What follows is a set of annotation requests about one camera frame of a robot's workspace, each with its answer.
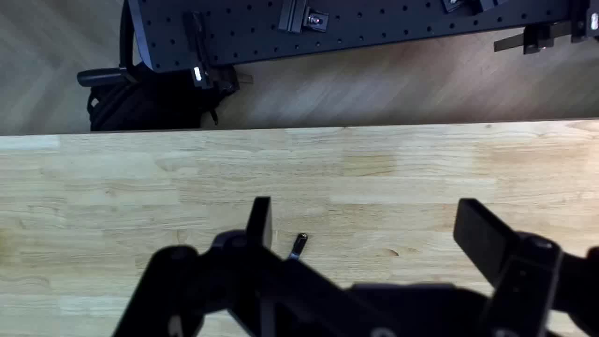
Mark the black angle bracket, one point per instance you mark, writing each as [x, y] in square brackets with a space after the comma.
[533, 36]

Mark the black bag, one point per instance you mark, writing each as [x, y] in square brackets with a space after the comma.
[146, 103]

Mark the black bar clamp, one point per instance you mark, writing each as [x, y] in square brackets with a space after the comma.
[198, 49]

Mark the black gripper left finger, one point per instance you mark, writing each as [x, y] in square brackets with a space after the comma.
[206, 274]

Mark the black clamp with silver label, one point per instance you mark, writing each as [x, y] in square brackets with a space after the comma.
[305, 17]

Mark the black perforated breadboard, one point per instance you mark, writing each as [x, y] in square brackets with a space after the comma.
[348, 25]

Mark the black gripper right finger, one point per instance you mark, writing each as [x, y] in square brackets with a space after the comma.
[511, 262]

